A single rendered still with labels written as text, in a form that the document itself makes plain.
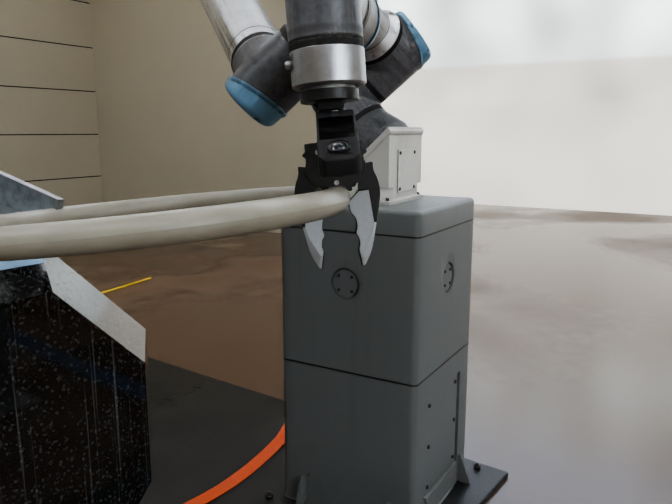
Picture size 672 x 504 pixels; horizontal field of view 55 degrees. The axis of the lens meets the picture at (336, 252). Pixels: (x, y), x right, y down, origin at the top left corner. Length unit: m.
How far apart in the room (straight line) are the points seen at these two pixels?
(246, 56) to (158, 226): 0.44
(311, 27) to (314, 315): 1.04
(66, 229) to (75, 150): 7.63
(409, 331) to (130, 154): 6.68
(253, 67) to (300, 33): 0.16
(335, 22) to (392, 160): 0.91
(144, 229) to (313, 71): 0.30
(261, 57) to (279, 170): 5.69
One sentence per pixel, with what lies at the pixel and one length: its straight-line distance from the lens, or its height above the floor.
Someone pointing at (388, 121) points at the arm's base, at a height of 1.06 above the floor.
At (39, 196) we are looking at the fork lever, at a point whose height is 0.94.
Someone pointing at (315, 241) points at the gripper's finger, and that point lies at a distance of 0.77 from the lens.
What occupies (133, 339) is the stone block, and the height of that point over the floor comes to 0.59.
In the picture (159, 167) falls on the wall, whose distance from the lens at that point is 7.68.
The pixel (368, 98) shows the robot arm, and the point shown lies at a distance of 1.74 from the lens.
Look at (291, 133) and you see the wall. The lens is 6.49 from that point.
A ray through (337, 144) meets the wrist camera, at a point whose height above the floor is 1.02.
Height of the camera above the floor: 1.03
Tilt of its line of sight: 11 degrees down
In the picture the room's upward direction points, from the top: straight up
